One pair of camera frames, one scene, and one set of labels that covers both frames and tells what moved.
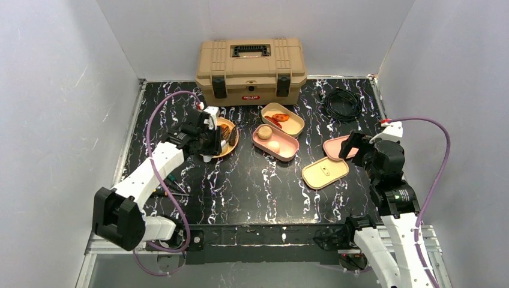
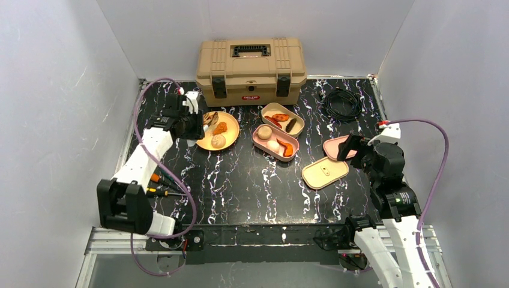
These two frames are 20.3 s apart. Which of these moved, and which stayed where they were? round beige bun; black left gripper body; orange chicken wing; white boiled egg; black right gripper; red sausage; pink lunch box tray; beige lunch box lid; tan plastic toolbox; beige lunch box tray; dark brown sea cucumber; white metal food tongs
Moved: black left gripper body; white metal food tongs; orange chicken wing; dark brown sea cucumber
Stayed: round beige bun; white boiled egg; tan plastic toolbox; pink lunch box tray; beige lunch box lid; beige lunch box tray; black right gripper; red sausage
